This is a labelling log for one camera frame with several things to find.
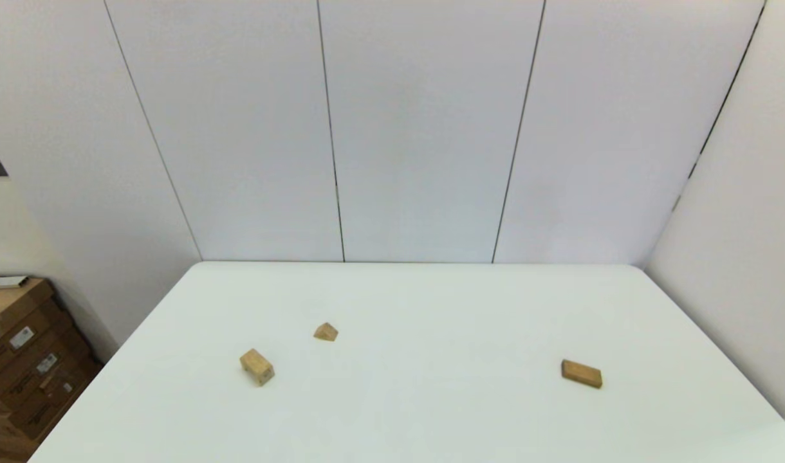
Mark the rectangular wooden building block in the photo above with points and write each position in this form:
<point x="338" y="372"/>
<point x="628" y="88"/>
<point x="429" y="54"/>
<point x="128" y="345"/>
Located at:
<point x="581" y="373"/>

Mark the triangular wooden building block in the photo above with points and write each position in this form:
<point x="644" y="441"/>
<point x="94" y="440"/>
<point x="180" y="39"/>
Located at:
<point x="325" y="332"/>

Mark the white flat board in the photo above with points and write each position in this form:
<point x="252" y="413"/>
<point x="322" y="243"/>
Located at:
<point x="3" y="281"/>

